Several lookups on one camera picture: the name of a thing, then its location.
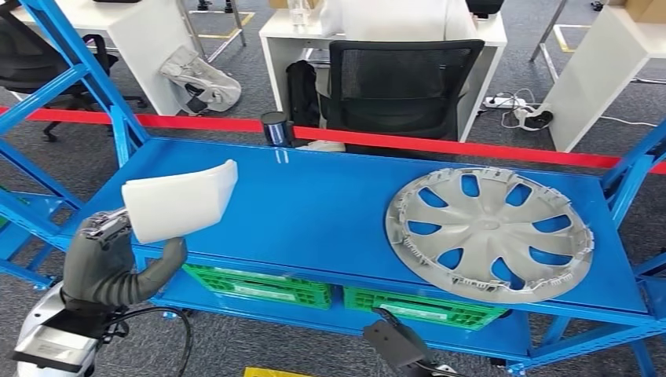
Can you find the dark stanchion post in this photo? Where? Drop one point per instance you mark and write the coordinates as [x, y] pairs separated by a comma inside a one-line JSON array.
[[274, 130]]

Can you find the steel table frame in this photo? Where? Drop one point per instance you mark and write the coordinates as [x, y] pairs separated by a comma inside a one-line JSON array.
[[237, 21], [548, 28]]

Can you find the grey backpack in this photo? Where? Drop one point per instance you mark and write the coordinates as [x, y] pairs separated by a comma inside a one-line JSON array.
[[208, 83]]

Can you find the black desk item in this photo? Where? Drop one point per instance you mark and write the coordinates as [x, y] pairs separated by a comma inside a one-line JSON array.
[[484, 6]]

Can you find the black power adapter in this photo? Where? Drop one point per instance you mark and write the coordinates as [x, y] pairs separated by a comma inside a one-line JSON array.
[[538, 120]]

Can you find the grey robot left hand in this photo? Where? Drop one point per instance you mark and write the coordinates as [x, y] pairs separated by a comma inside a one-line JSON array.
[[99, 265]]

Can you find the black mesh office chair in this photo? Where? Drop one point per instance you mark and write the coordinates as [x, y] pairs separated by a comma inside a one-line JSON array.
[[406, 83]]

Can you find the silver wheel hubcap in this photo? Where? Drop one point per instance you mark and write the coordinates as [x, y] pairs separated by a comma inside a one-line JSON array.
[[486, 226]]

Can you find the white power strip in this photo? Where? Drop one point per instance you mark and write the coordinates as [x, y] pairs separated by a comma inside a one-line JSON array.
[[503, 102]]

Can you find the cardboard box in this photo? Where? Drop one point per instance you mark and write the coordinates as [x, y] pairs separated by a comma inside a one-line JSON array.
[[645, 10]]

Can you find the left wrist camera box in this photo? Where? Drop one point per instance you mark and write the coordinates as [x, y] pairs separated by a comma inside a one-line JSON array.
[[57, 348]]

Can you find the black backpack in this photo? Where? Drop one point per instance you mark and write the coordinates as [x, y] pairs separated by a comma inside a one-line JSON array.
[[302, 93]]

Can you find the red barrier belt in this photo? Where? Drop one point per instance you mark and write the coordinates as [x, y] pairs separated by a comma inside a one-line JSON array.
[[416, 143], [197, 124]]

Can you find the white curved plastic part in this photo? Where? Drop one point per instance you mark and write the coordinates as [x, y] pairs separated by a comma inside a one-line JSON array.
[[177, 203]]

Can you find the clear plastic bottle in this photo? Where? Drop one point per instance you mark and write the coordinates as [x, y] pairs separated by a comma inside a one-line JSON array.
[[299, 11]]

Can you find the blue metal shelf rack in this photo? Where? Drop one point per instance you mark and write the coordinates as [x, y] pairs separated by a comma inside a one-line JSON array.
[[654, 294], [338, 198], [13, 242]]

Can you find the black flat device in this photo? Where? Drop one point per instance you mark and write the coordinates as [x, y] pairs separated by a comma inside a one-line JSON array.
[[117, 1]]

